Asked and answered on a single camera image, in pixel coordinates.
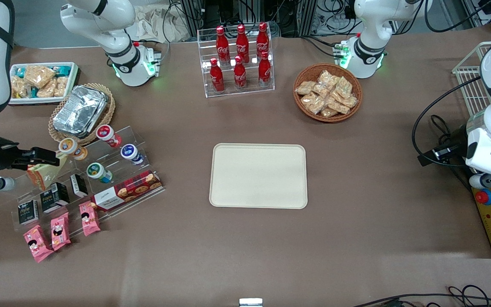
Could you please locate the pink snack pack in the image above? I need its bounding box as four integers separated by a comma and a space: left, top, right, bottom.
23, 225, 54, 263
78, 201, 101, 237
50, 212, 71, 251

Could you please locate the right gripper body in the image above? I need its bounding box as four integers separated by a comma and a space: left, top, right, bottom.
0, 144, 23, 171

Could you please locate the green-lid yogurt cup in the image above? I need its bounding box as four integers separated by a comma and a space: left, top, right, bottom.
86, 162, 113, 184

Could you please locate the aluminium frame with cables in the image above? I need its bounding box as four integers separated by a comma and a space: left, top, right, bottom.
179, 0, 314, 37

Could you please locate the long black cable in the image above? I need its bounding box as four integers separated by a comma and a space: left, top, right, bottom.
352, 292, 491, 307

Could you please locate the black drink carton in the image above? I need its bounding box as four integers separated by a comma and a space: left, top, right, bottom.
40, 182, 70, 214
18, 200, 40, 225
70, 174, 88, 198

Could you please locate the red-lid yogurt cup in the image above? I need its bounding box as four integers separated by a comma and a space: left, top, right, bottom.
96, 125, 122, 148

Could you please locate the beige rectangular tray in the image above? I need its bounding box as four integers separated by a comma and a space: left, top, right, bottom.
209, 143, 308, 209

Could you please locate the black left wrist camera cable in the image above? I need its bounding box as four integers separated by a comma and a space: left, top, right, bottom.
412, 76, 482, 168

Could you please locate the blue-lid yogurt cup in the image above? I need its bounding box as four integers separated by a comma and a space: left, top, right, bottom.
120, 144, 144, 166

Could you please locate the round brown wicker basket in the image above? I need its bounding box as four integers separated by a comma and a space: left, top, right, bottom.
293, 63, 363, 123

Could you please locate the looped black cable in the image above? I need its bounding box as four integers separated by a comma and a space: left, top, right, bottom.
447, 284, 491, 307

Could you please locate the white wire rack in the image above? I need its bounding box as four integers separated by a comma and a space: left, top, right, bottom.
452, 41, 491, 118

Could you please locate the red plaid cookie box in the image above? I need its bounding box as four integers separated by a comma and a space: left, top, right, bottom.
91, 170, 163, 212

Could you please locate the clear acrylic bottle rack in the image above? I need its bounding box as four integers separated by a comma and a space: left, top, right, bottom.
197, 23, 276, 98

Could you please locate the brown table cover sheet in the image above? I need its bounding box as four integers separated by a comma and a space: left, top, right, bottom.
0, 23, 491, 307

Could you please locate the white plastic snack bin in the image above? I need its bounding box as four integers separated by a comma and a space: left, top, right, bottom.
9, 62, 80, 106

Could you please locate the red Coca-Cola bottle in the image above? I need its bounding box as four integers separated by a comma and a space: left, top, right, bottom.
210, 58, 225, 93
216, 26, 230, 64
234, 56, 247, 90
236, 24, 250, 64
256, 22, 269, 60
258, 52, 271, 88

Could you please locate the triangle sandwich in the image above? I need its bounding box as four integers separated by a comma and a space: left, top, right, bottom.
26, 153, 70, 191

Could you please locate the clear acrylic stepped shelf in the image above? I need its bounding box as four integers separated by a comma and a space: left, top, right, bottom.
0, 126, 166, 233

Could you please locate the orange-lid yogurt cup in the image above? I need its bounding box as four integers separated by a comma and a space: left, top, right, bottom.
58, 138, 88, 161

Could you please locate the oval brown wicker basket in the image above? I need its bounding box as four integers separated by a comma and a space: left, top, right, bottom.
48, 83, 116, 147

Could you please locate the silver foil container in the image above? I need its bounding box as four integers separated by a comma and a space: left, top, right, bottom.
53, 85, 110, 138

